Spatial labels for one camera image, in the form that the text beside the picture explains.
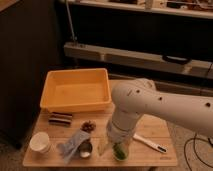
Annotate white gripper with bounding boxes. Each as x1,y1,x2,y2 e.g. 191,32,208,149
98,120,134,157

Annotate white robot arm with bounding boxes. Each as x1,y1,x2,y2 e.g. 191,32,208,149
98,78,213,155

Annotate yellow plastic tray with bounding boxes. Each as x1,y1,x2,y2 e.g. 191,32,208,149
40,68,111,113

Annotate green round vegetable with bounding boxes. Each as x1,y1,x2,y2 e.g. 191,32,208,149
113,143,127,161

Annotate small metal cup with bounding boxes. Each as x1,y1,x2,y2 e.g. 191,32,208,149
78,141,93,158

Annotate brown pine cone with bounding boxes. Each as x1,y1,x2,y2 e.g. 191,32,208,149
81,121,96,133

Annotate grey blue cloth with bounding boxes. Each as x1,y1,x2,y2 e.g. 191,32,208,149
57,130,90,164

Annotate dark striped block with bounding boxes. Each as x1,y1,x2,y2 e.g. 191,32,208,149
48,112,72,126

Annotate white paper cup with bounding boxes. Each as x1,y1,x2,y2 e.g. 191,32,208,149
29,132,51,154

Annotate grey vertical pole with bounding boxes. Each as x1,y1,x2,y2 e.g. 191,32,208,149
65,0,77,43

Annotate black cable on floor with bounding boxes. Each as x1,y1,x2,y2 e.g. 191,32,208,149
183,131,213,171

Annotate grey metal bench rail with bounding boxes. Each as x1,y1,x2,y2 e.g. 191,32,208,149
64,42,213,80

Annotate black handle on rail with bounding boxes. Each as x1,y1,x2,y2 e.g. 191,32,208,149
162,55,192,65

